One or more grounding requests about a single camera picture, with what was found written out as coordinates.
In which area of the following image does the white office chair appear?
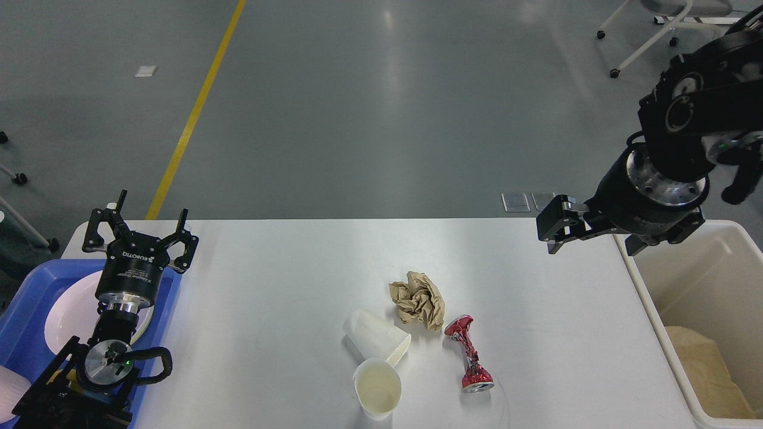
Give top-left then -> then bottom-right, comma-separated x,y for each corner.
596,0 -> 735,79

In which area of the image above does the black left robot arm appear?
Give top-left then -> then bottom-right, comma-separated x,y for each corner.
12,190 -> 199,428

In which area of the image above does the light green plate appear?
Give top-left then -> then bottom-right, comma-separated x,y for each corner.
129,301 -> 155,345

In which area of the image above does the white cart frame left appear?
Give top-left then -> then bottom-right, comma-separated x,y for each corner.
1,164 -> 60,253

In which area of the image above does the pink plate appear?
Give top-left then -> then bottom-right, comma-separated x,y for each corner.
44,269 -> 154,353

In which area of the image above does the crumpled brown paper ball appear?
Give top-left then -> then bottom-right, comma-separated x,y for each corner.
389,271 -> 446,331

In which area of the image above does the clear floor plate right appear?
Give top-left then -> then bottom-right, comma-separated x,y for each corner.
531,192 -> 556,212

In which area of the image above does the brown paper bag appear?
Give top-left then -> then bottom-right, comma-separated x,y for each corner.
665,326 -> 757,419

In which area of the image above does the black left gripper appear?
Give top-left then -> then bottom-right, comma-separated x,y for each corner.
82,189 -> 200,306

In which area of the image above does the cream plastic bin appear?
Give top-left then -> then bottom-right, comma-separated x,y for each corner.
614,220 -> 762,428

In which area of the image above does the white paper cup lying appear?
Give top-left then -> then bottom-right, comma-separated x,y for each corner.
343,309 -> 412,366

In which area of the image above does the white paper cup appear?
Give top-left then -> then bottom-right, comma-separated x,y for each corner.
343,309 -> 412,366
352,358 -> 402,421

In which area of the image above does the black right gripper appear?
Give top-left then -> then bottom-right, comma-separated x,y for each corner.
536,146 -> 709,256

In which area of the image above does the clear floor plate left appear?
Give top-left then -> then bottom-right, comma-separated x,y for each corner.
501,192 -> 531,213

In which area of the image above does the crushed red can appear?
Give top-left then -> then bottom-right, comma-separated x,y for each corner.
444,314 -> 494,393

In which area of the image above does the person in jeans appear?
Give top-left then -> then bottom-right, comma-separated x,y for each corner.
1,207 -> 51,312

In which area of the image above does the clear floor plate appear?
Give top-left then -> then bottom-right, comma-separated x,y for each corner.
501,192 -> 531,213
531,192 -> 556,212

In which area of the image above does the pink mug dark inside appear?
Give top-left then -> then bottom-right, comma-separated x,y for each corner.
1,366 -> 31,424

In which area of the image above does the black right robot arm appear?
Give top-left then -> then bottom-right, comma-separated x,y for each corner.
536,7 -> 762,256

